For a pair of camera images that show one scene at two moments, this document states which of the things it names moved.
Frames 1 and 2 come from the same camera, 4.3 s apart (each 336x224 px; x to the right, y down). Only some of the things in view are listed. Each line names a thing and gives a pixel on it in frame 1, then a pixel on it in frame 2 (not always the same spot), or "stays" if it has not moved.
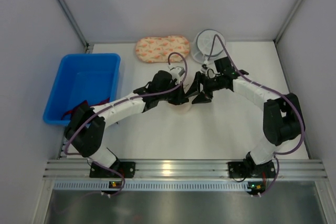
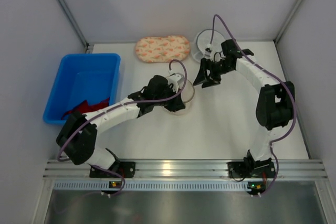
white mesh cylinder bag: (208, 45) stays
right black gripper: (203, 86) → (213, 70)
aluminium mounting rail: (185, 169) stays
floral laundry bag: (157, 49) stays
